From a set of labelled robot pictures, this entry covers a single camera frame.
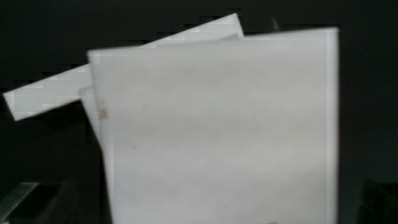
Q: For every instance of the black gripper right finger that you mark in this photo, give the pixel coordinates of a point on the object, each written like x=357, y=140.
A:
x=378, y=203

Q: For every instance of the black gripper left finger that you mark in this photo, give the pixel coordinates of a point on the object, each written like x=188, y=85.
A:
x=41, y=203

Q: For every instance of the white cabinet top block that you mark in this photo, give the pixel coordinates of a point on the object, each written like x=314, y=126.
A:
x=219, y=130

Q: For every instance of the white cabinet body box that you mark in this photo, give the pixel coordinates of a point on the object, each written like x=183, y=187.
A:
x=55, y=91

